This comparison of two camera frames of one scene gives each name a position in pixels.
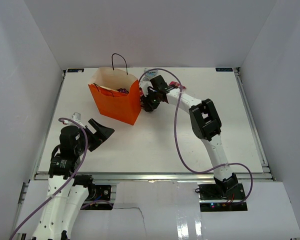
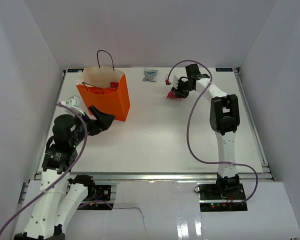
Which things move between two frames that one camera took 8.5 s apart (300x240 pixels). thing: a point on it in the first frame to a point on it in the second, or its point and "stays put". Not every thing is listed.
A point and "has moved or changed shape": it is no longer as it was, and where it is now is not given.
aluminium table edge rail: [157, 176] stays put
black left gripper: [100, 129] to [102, 122]
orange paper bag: [116, 92] has moved or changed shape
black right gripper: [150, 106] to [178, 91]
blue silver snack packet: [149, 74] stays put
